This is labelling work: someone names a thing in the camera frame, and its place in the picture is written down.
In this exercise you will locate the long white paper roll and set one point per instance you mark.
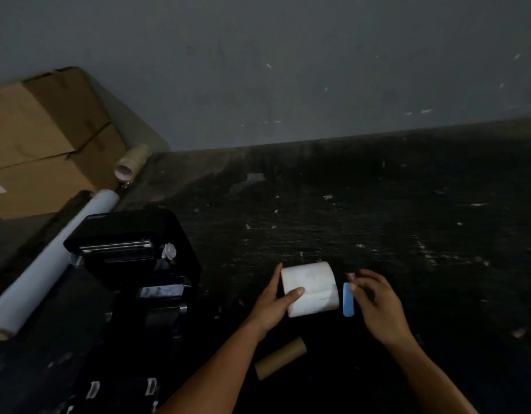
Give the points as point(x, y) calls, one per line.
point(52, 267)

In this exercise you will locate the person's right hand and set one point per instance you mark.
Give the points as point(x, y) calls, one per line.
point(383, 312)

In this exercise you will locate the clear packing tape roll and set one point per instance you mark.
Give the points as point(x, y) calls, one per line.
point(131, 163)

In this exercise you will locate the blue plastic roll holder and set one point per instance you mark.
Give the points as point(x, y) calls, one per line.
point(348, 300)

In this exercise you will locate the black label printer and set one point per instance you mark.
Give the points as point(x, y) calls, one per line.
point(134, 271)

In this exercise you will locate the person's right forearm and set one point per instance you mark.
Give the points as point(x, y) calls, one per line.
point(433, 377)

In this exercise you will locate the brown cardboard tube core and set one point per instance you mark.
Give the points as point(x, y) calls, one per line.
point(280, 358)

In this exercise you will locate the brown cardboard box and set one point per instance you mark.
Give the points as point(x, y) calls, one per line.
point(47, 144)

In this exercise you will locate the white label paper roll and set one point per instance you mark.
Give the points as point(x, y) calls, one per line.
point(311, 288)

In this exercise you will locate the person's left thumb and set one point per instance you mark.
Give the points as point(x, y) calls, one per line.
point(291, 297)

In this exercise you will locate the person's left forearm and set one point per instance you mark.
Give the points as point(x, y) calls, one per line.
point(211, 372)

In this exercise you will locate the person's right thumb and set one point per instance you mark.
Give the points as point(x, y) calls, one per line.
point(359, 294)

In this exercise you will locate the person's left hand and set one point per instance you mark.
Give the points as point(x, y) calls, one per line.
point(269, 307)

